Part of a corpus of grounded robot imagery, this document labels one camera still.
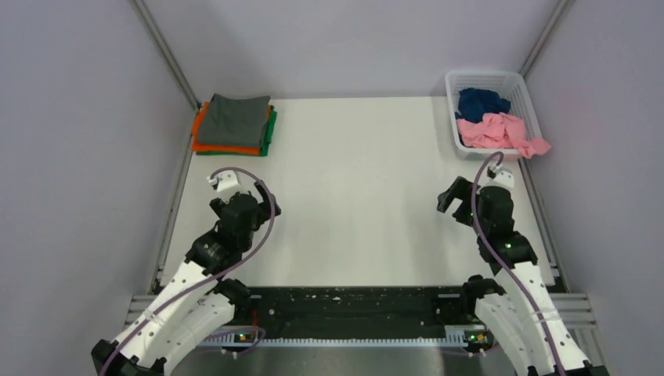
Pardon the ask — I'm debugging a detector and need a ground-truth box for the pink t shirt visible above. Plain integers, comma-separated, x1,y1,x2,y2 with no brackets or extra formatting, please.
456,113,551,158

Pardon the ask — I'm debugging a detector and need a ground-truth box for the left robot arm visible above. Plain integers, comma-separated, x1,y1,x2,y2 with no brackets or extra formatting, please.
91,172,281,375

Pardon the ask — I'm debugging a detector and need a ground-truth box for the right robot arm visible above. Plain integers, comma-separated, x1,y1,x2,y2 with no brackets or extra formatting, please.
437,175,609,375

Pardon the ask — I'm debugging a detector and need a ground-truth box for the orange folded t shirt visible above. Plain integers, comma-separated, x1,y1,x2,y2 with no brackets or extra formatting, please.
191,101,269,157

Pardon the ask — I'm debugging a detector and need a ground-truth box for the blue t shirt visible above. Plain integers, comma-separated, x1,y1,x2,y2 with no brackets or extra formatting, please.
455,88,511,124

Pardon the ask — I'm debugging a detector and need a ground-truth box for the grey folded t shirt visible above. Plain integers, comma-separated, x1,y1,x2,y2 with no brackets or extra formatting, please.
197,93,271,148

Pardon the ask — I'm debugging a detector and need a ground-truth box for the white plastic basket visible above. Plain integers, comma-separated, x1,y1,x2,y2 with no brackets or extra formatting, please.
445,70,542,161

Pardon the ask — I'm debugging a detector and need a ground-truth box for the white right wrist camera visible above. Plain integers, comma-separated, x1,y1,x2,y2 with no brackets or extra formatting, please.
486,164,515,190

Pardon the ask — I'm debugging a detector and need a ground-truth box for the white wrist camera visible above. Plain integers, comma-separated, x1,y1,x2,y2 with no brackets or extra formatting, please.
207,171,242,195
486,164,515,190

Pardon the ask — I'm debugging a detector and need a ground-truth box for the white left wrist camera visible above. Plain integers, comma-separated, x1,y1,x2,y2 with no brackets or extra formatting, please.
207,171,242,195

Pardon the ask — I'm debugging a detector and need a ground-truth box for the white cable duct strip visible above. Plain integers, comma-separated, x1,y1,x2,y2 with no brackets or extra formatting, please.
198,325,485,349

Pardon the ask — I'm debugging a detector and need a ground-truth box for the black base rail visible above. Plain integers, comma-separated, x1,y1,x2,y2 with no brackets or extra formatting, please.
227,287,496,347

